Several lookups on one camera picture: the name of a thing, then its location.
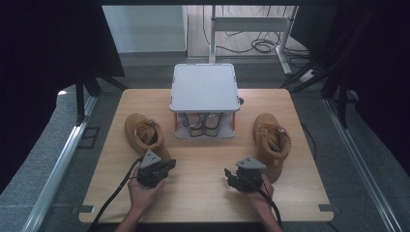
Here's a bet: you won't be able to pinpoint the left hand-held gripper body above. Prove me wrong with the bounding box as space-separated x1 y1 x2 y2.
136 148 169 189

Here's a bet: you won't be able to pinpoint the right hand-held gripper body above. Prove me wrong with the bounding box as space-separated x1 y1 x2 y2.
234 156 268 193

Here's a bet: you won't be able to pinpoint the tan suede boot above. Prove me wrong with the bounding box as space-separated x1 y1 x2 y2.
251 112 293 185
124 112 172 162

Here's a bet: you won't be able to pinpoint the white shoe rack orange legs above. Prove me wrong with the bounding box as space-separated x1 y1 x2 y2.
169 63 243 140

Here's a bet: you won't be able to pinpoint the person's left hand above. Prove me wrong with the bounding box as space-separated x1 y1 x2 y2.
128 174 167 214

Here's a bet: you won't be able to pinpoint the person's right hand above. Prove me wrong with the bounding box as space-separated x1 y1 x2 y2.
246 174 276 215

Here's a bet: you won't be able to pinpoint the black tripod stand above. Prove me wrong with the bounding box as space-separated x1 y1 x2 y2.
74 69 129 128
279 54 351 130

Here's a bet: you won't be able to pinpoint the white power strip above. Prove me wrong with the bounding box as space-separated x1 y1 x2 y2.
299 69 316 84

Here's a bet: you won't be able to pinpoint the white cabinet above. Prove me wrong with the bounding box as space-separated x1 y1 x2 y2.
102 4 189 54

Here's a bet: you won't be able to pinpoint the black curtain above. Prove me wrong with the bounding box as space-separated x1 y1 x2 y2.
0 0 126 195
289 0 410 178

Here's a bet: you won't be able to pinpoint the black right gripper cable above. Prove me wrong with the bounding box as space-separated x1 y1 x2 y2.
240 175 283 228

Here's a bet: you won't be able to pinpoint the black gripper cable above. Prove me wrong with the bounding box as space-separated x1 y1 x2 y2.
240 175 283 228
88 157 145 232

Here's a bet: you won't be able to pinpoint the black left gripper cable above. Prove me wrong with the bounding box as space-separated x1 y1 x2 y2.
88 157 145 232

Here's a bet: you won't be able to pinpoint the thin black cable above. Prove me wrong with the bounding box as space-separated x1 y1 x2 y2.
301 123 319 160

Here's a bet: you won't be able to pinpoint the aluminium floor rail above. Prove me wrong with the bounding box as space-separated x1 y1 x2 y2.
323 98 404 232
20 96 99 232

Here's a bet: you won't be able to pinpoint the black floor cables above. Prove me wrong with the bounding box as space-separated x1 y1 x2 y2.
202 5 311 60

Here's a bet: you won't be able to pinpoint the white metal desk frame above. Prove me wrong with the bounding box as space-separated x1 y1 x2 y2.
208 4 300 77

